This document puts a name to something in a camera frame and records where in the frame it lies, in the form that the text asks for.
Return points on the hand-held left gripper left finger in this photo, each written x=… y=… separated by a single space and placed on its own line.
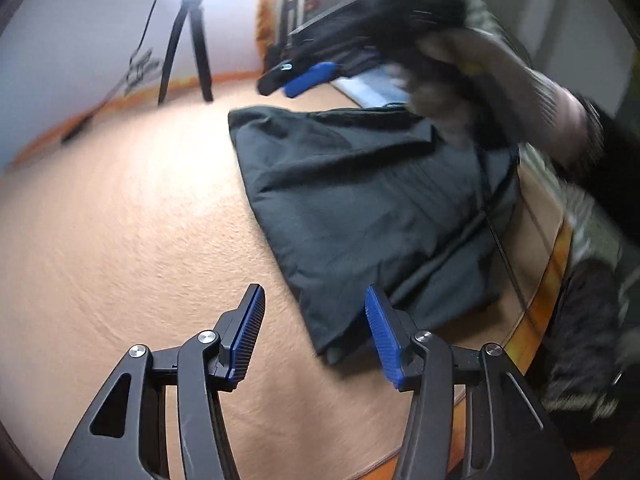
x=247 y=335

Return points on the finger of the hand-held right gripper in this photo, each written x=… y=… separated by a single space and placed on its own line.
x=307 y=80
x=275 y=77

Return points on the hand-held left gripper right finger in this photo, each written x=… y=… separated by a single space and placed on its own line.
x=382 y=340

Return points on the dark green pants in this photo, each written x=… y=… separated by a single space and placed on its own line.
x=360 y=200

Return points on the person's right forearm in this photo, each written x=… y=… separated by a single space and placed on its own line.
x=600 y=150

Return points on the person's right hand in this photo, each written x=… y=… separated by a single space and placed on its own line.
x=460 y=90

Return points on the light blue cloth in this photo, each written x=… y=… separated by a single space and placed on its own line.
x=375 y=90

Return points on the black tripod light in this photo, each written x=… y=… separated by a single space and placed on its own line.
x=200 y=50

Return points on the peach blanket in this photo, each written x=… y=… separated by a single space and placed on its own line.
x=125 y=260

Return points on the dark fuzzy cloth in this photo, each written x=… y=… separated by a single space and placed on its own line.
x=585 y=340

